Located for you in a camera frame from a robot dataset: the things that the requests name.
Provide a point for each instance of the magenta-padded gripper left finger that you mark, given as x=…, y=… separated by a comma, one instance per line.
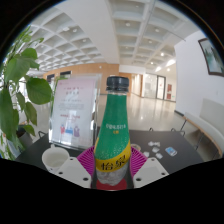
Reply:
x=71, y=169

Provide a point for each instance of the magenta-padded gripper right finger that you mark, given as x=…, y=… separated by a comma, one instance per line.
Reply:
x=151, y=170

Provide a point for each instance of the green yellow label drink bottle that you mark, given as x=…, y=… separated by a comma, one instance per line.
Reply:
x=112, y=133

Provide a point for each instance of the small white sticker piece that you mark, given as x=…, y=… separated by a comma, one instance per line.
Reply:
x=146, y=154
x=159, y=155
x=155, y=149
x=151, y=143

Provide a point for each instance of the white paper cup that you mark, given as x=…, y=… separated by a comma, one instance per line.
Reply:
x=53, y=156

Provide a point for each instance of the blue white rectangular card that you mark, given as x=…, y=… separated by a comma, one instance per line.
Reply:
x=171, y=151

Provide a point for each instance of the round printed sticker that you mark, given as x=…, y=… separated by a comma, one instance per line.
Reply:
x=136, y=146

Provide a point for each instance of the flat round red coaster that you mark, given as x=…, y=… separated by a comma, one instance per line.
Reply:
x=111, y=186

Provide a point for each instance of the clear acrylic sign stand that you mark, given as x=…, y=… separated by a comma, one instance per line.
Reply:
x=73, y=110

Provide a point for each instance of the green leafy potted plant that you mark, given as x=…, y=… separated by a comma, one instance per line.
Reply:
x=13, y=73

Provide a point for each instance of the dark framed landscape painting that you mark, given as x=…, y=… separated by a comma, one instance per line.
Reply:
x=213, y=56

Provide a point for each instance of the recessed ceiling lights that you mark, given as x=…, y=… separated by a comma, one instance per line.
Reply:
x=127, y=24

